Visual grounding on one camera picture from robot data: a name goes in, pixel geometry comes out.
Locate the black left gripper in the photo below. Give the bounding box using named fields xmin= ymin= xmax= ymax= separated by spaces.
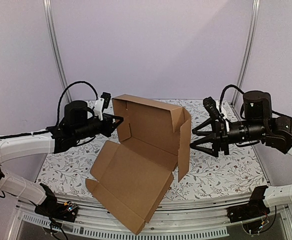
xmin=73 ymin=113 xmax=123 ymax=141

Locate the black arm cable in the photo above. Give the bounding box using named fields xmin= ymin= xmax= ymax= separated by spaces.
xmin=56 ymin=80 xmax=99 ymax=126
xmin=219 ymin=84 xmax=246 ymax=118

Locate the aluminium corner post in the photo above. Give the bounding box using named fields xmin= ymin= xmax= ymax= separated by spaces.
xmin=233 ymin=0 xmax=261 ymax=106
xmin=42 ymin=0 xmax=68 ymax=90

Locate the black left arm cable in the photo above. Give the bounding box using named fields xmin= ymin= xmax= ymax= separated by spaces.
xmin=56 ymin=80 xmax=99 ymax=126

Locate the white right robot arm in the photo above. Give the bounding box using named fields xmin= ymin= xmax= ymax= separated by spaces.
xmin=190 ymin=90 xmax=292 ymax=160

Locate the right aluminium corner post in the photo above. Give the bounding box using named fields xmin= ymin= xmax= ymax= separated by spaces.
xmin=233 ymin=0 xmax=261 ymax=106

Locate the aluminium front rail frame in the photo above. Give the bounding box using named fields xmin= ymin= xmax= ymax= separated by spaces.
xmin=7 ymin=195 xmax=292 ymax=240

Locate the left aluminium corner post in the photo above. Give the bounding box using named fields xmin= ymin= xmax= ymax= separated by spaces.
xmin=42 ymin=0 xmax=68 ymax=90

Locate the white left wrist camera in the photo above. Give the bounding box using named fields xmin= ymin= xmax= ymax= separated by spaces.
xmin=93 ymin=92 xmax=111 ymax=121

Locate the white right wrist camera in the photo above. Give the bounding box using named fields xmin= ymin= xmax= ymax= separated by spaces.
xmin=203 ymin=97 xmax=226 ymax=122

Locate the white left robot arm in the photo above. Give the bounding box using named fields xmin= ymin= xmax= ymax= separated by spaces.
xmin=0 ymin=98 xmax=124 ymax=217

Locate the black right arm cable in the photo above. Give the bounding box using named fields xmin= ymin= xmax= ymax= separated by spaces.
xmin=219 ymin=84 xmax=246 ymax=118

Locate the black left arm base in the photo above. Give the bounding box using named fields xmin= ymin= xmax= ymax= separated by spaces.
xmin=34 ymin=183 xmax=78 ymax=223

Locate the brown cardboard paper box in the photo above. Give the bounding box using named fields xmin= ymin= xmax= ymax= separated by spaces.
xmin=85 ymin=94 xmax=191 ymax=234

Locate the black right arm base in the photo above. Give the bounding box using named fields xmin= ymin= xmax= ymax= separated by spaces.
xmin=227 ymin=185 xmax=270 ymax=235

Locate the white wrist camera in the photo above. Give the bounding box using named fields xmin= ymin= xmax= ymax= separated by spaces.
xmin=203 ymin=97 xmax=226 ymax=122
xmin=93 ymin=92 xmax=111 ymax=121

